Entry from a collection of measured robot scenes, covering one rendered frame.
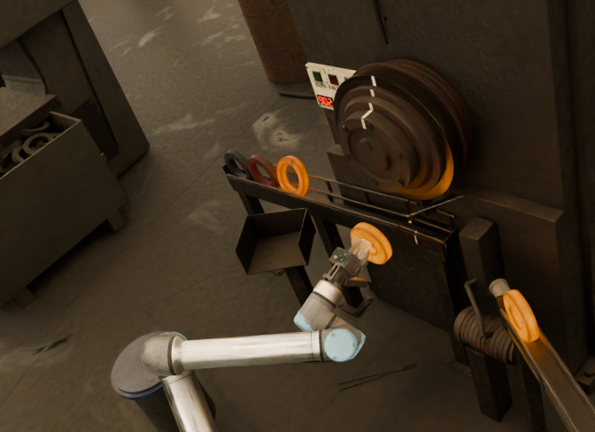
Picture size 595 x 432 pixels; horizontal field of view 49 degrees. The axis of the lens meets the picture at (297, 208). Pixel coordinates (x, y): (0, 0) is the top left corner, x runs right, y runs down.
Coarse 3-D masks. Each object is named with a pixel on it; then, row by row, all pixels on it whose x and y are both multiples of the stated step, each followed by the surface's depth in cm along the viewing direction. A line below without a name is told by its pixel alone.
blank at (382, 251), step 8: (360, 224) 215; (368, 224) 213; (352, 232) 218; (360, 232) 214; (368, 232) 211; (376, 232) 211; (368, 240) 213; (376, 240) 210; (384, 240) 210; (376, 248) 213; (384, 248) 210; (376, 256) 216; (384, 256) 212
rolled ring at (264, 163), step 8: (248, 160) 296; (256, 160) 291; (264, 160) 289; (248, 168) 301; (256, 168) 301; (264, 168) 290; (272, 168) 289; (256, 176) 302; (272, 176) 290; (272, 184) 295
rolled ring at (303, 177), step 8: (280, 160) 285; (288, 160) 280; (296, 160) 278; (280, 168) 287; (296, 168) 278; (304, 168) 277; (280, 176) 288; (304, 176) 277; (280, 184) 290; (288, 184) 289; (304, 184) 277; (296, 192) 283; (304, 192) 281
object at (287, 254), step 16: (304, 208) 260; (256, 224) 270; (272, 224) 269; (288, 224) 267; (304, 224) 254; (240, 240) 259; (256, 240) 274; (272, 240) 271; (288, 240) 267; (304, 240) 251; (240, 256) 257; (256, 256) 268; (272, 256) 263; (288, 256) 259; (304, 256) 249; (256, 272) 260; (288, 272) 267; (304, 272) 271; (304, 288) 272
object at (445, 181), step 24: (360, 72) 204; (384, 72) 194; (336, 96) 212; (408, 96) 187; (432, 96) 189; (336, 120) 221; (432, 120) 187; (456, 144) 192; (456, 168) 198; (432, 192) 208
